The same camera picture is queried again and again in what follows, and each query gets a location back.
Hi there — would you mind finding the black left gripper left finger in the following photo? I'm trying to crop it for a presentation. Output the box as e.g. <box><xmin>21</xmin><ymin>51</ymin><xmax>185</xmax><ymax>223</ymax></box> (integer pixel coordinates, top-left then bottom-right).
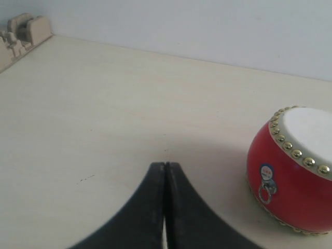
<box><xmin>72</xmin><ymin>162</ymin><xmax>165</xmax><ymax>249</ymax></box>

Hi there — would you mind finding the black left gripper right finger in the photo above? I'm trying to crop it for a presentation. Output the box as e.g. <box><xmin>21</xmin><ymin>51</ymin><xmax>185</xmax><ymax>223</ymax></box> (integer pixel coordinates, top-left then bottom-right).
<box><xmin>164</xmin><ymin>162</ymin><xmax>260</xmax><ymax>249</ymax></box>

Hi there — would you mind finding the red small drum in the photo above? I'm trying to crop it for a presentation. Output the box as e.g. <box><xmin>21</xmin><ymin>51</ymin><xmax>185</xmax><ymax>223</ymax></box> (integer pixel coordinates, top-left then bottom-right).
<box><xmin>246</xmin><ymin>106</ymin><xmax>331</xmax><ymax>234</ymax></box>

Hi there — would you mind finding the beige cardboard packing insert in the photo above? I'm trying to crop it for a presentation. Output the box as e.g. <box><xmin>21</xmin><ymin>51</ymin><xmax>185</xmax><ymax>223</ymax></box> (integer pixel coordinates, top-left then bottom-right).
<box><xmin>1</xmin><ymin>13</ymin><xmax>53</xmax><ymax>72</ymax></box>

